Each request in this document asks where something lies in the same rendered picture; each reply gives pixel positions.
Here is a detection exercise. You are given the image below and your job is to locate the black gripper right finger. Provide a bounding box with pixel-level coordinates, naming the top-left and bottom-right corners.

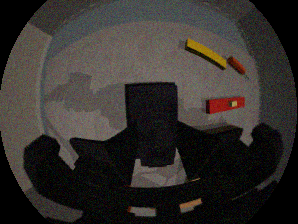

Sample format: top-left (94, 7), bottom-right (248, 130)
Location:
top-left (176, 120), bottom-right (243, 181)

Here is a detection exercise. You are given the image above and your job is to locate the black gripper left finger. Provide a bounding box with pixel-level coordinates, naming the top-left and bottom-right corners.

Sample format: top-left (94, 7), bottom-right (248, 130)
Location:
top-left (69, 120), bottom-right (138, 186)

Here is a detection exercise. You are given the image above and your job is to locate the yellow flat bar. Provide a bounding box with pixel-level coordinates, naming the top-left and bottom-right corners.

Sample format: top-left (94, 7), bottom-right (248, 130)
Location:
top-left (185, 39), bottom-right (226, 71)

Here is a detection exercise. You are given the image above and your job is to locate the brown-handled awl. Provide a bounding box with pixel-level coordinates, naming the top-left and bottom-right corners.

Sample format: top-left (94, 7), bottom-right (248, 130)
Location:
top-left (227, 56), bottom-right (246, 75)

